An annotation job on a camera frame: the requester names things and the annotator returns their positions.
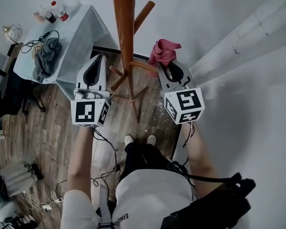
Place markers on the small pale jar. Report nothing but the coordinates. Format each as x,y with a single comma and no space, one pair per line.
39,17

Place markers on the bundle of white rolls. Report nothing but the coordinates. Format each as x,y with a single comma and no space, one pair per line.
16,178

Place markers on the table with white tablecloth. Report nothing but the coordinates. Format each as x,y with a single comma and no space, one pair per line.
81,37

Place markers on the red jar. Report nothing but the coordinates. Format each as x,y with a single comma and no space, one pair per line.
63,15

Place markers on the person's right forearm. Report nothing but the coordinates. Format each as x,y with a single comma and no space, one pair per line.
200,156

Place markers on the brown wooden coat rack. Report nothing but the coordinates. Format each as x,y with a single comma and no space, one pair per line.
124,32

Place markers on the gold desk lamp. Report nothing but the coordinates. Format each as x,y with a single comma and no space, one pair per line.
13,33

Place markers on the person's white t-shirt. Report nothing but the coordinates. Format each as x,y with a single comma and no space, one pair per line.
152,194

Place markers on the person's black trousers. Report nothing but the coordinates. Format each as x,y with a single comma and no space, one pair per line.
143,159

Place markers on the person's right white shoe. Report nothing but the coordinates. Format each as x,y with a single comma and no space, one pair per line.
151,139

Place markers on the person's white shoe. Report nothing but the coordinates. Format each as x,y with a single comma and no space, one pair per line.
129,139
151,139

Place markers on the person's left forearm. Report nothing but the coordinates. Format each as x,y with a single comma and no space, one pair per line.
79,156

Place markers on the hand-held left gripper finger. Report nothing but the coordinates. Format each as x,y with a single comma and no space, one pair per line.
88,76
98,70

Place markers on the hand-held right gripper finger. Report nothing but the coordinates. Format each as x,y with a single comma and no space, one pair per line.
166,72
177,71

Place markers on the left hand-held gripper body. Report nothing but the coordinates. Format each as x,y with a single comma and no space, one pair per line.
84,112

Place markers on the pink cloth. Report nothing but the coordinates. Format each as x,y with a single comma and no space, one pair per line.
165,51

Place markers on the grey crumpled garment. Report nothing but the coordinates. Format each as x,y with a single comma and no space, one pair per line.
46,58

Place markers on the black backpack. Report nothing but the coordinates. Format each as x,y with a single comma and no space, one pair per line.
219,206

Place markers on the person's left white shoe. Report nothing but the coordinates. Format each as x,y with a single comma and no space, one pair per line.
129,139

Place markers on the black office chair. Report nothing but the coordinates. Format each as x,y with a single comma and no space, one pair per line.
12,89

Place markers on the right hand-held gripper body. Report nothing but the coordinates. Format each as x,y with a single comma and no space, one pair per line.
186,104

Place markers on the white round appliance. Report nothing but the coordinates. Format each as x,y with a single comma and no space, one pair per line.
2,210

